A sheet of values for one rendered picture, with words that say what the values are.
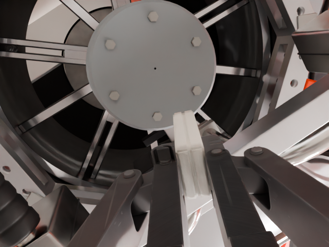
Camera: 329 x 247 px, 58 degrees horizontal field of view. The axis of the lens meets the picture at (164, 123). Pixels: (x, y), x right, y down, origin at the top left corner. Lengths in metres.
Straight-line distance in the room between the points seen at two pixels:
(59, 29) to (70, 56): 3.73
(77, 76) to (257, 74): 0.58
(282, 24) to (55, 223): 0.45
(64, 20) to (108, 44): 3.98
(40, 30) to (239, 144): 4.10
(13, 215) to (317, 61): 0.31
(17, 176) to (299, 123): 0.39
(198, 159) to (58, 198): 0.19
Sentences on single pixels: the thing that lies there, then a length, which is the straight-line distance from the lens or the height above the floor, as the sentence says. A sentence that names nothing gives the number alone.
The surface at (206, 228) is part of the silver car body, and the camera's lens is 1.09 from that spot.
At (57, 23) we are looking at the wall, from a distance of 4.28.
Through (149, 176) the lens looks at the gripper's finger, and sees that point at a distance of 0.15.
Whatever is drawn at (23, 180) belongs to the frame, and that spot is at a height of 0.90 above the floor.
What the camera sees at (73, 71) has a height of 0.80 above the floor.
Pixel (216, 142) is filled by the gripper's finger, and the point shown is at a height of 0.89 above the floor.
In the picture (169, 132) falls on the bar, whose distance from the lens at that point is 0.47.
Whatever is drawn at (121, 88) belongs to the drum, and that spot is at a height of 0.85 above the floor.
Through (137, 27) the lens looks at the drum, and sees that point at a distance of 0.30.
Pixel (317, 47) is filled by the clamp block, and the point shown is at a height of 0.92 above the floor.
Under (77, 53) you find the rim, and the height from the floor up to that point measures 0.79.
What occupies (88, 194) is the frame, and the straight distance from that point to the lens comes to 0.54.
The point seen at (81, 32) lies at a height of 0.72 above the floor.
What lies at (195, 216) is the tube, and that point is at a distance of 0.33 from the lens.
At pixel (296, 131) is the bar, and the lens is 0.31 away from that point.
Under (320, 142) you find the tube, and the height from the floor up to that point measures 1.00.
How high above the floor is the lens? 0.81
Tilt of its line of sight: 17 degrees up
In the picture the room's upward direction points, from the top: 147 degrees clockwise
